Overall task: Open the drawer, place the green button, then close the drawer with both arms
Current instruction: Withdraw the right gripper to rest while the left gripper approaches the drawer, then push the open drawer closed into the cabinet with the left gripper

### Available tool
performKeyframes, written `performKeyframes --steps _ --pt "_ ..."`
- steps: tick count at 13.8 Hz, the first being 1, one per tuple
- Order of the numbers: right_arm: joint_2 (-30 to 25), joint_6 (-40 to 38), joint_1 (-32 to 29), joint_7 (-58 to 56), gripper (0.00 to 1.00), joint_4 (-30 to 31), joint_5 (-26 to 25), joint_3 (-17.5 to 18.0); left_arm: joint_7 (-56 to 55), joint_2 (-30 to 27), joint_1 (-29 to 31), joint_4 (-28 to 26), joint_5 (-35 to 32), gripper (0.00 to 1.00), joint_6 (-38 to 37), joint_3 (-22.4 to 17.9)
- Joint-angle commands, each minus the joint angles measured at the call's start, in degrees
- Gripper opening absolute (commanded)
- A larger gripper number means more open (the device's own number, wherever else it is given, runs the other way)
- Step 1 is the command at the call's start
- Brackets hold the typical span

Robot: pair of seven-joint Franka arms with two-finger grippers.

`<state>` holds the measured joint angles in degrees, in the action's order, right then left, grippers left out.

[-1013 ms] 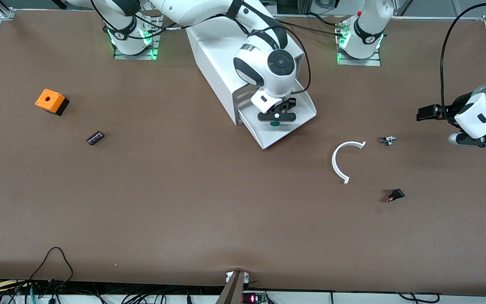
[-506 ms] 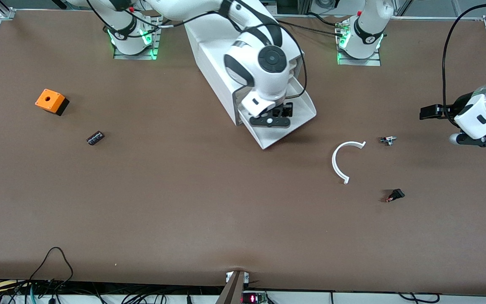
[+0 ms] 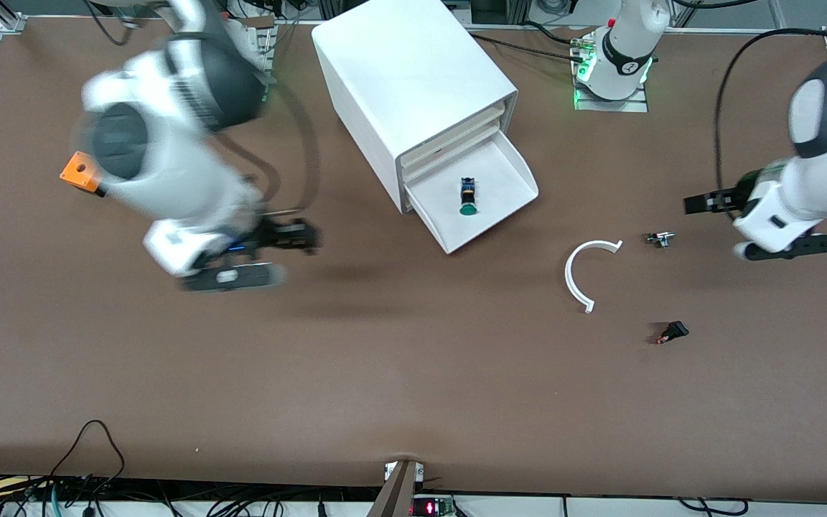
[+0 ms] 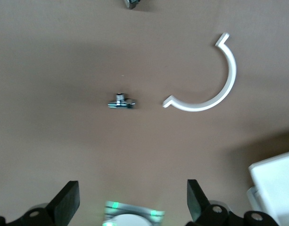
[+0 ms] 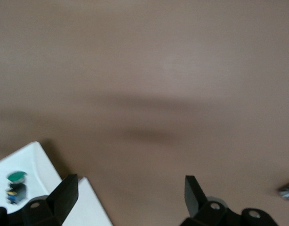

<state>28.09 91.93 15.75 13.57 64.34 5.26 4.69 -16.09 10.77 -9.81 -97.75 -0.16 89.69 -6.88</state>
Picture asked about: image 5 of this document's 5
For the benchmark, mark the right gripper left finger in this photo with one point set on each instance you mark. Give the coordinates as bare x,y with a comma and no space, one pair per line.
61,202

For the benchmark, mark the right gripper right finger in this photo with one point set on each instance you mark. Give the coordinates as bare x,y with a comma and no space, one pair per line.
196,207

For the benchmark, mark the green push button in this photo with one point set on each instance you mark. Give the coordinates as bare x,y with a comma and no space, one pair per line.
16,177

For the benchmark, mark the white plastic drawer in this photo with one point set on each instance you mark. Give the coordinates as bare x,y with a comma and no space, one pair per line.
28,160

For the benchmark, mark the black cylindrical component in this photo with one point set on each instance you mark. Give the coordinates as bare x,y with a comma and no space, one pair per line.
288,190

